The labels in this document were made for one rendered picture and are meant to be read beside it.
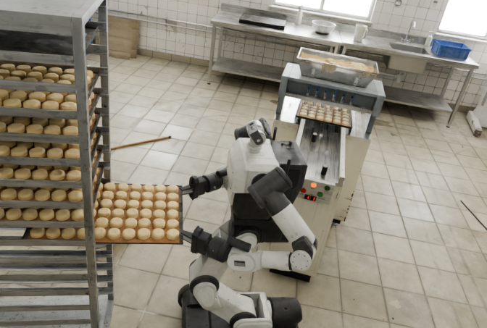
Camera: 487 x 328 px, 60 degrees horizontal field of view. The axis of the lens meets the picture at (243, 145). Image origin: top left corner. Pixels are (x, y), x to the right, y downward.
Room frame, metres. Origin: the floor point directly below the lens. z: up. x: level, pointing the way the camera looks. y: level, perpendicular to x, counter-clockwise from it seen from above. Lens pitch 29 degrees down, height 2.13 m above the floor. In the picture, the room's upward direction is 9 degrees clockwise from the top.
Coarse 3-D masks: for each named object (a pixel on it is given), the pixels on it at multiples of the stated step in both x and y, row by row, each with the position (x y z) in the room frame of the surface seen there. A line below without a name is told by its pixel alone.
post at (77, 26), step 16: (80, 16) 1.16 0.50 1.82; (80, 32) 1.15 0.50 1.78; (80, 48) 1.15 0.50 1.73; (80, 64) 1.15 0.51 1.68; (80, 80) 1.15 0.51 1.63; (80, 96) 1.15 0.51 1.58; (80, 112) 1.15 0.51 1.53; (80, 128) 1.15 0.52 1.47; (80, 144) 1.14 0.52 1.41; (80, 160) 1.14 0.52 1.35; (96, 272) 1.18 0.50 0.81; (96, 288) 1.16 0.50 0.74; (96, 304) 1.15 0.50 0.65; (96, 320) 1.15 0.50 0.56
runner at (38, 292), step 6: (0, 294) 1.10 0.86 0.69; (6, 294) 1.11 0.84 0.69; (12, 294) 1.11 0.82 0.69; (18, 294) 1.12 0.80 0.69; (24, 294) 1.12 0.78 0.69; (30, 294) 1.13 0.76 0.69; (36, 294) 1.13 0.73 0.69; (42, 294) 1.13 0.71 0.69; (48, 294) 1.14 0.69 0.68; (54, 294) 1.14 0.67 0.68; (60, 294) 1.15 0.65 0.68; (66, 294) 1.15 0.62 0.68; (72, 294) 1.16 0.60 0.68; (78, 294) 1.16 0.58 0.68; (84, 294) 1.17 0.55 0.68
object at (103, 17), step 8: (104, 8) 1.59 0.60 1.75; (104, 16) 1.59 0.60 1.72; (104, 32) 1.59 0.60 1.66; (104, 40) 1.59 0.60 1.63; (104, 56) 1.59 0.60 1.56; (104, 64) 1.59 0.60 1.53; (104, 80) 1.59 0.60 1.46; (104, 104) 1.59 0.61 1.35; (104, 120) 1.59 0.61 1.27; (104, 136) 1.59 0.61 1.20; (104, 160) 1.59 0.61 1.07; (104, 176) 1.59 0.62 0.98; (112, 248) 1.61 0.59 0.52; (112, 256) 1.60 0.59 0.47; (112, 264) 1.59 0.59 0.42; (112, 272) 1.59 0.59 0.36; (112, 280) 1.59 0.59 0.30; (112, 296) 1.59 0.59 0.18
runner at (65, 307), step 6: (0, 306) 1.10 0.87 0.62; (6, 306) 1.10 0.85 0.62; (12, 306) 1.11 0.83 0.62; (18, 306) 1.11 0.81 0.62; (24, 306) 1.12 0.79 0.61; (30, 306) 1.12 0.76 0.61; (36, 306) 1.13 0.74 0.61; (42, 306) 1.13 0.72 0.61; (48, 306) 1.14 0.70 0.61; (54, 306) 1.14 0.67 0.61; (60, 306) 1.15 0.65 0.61; (66, 306) 1.15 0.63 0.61; (72, 306) 1.16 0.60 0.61; (78, 306) 1.16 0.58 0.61; (84, 306) 1.17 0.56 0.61
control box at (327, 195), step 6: (306, 180) 2.06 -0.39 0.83; (312, 180) 2.06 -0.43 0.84; (318, 180) 2.06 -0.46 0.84; (324, 180) 2.07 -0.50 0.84; (306, 186) 2.06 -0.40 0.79; (318, 186) 2.05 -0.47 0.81; (324, 186) 2.04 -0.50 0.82; (330, 186) 2.04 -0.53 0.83; (300, 192) 2.06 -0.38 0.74; (306, 192) 2.06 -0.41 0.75; (312, 192) 2.05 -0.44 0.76; (318, 192) 2.05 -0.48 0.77; (324, 192) 2.04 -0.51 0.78; (330, 192) 2.04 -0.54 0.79; (318, 198) 2.05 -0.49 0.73; (324, 198) 2.04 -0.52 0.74; (330, 198) 2.04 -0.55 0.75
